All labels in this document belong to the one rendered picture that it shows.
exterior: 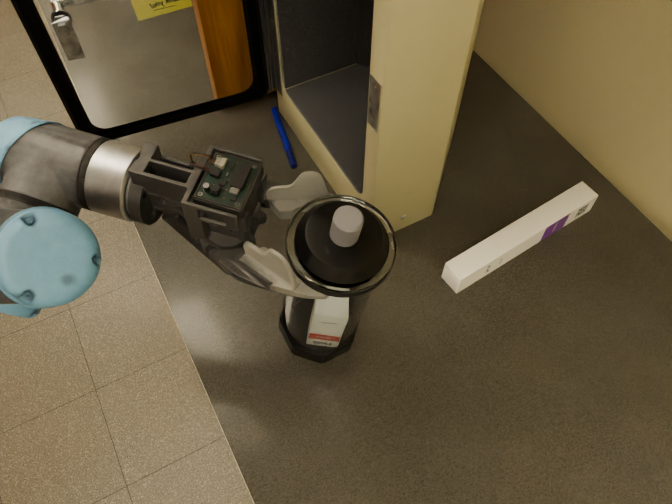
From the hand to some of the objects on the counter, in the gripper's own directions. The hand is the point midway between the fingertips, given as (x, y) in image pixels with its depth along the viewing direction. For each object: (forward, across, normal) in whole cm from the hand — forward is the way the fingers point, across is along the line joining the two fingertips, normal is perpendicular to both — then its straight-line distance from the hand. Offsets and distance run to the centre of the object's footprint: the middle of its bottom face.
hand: (335, 252), depth 59 cm
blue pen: (-17, +33, +26) cm, 46 cm away
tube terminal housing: (0, +37, +25) cm, 45 cm away
